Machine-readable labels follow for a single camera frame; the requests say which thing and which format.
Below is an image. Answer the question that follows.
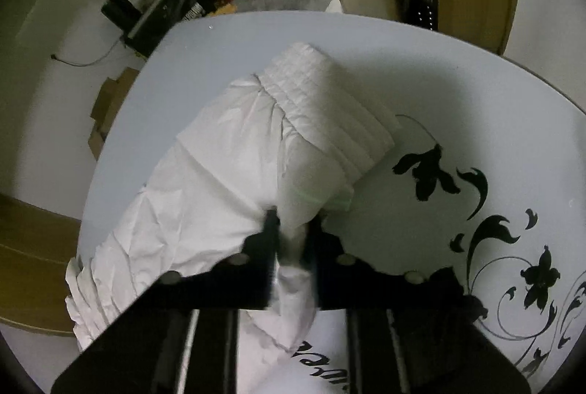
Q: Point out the white puffer jacket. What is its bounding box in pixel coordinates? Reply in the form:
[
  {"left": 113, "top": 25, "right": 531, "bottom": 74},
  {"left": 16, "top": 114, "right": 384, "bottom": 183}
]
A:
[{"left": 64, "top": 41, "right": 397, "bottom": 360}]

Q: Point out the flat cardboard box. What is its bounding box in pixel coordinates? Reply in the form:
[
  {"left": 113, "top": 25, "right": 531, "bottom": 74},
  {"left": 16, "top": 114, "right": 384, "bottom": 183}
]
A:
[{"left": 87, "top": 126, "right": 110, "bottom": 159}]

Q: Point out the wooden wardrobe panel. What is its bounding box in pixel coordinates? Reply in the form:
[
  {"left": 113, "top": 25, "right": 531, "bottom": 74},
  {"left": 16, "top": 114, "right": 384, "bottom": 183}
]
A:
[{"left": 0, "top": 192, "right": 82, "bottom": 335}]

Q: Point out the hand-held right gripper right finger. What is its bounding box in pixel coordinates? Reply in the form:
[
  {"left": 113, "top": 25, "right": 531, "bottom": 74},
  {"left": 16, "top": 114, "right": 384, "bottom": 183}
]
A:
[{"left": 310, "top": 214, "right": 533, "bottom": 394}]

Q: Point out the black power cable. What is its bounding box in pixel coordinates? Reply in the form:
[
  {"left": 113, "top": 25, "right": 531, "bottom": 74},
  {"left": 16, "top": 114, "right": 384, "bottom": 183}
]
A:
[{"left": 51, "top": 39, "right": 126, "bottom": 67}]

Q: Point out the open cardboard box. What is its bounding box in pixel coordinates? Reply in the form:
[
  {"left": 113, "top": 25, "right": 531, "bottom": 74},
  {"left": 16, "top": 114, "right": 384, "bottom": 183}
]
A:
[{"left": 89, "top": 68, "right": 140, "bottom": 126}]

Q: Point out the black printed box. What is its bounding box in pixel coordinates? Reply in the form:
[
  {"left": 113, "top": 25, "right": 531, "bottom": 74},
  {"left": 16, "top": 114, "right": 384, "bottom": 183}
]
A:
[{"left": 121, "top": 0, "right": 204, "bottom": 56}]

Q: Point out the black cylinder speaker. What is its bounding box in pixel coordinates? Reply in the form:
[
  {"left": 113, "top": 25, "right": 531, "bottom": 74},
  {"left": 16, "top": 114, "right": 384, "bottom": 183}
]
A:
[{"left": 101, "top": 0, "right": 138, "bottom": 28}]

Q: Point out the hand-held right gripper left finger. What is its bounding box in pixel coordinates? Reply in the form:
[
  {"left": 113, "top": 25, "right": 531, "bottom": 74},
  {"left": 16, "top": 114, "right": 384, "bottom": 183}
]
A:
[{"left": 51, "top": 210, "right": 281, "bottom": 394}]

